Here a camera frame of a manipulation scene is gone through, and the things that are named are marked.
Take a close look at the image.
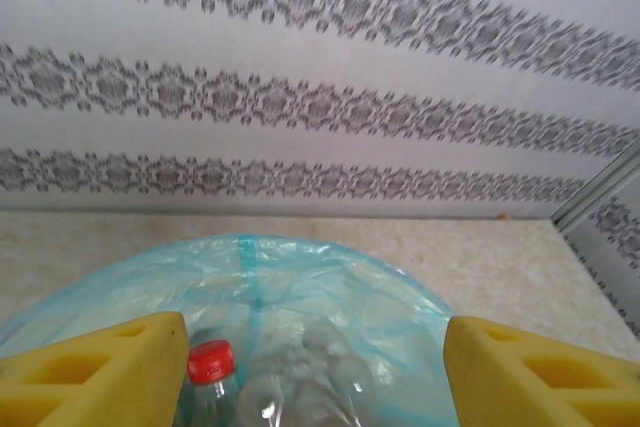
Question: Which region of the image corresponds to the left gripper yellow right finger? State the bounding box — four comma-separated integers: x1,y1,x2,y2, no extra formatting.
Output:
444,315,640,427

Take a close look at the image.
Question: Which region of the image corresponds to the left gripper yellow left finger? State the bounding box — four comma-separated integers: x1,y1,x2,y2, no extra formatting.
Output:
0,310,187,427

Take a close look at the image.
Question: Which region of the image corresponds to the short red label bottle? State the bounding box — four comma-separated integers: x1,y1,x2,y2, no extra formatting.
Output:
185,340,244,427

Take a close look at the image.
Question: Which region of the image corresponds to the translucent blue bin liner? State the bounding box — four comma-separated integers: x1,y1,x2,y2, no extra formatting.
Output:
0,232,459,427

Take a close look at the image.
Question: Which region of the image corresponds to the right aluminium frame post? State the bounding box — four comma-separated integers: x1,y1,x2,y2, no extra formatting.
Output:
549,139,640,239

